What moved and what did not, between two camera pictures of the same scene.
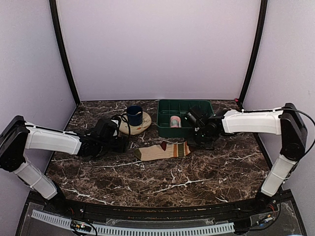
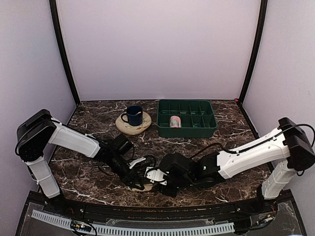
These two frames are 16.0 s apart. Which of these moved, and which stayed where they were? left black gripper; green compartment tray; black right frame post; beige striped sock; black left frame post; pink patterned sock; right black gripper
Moved: right black gripper; beige striped sock; left black gripper
Stayed: green compartment tray; black left frame post; pink patterned sock; black right frame post
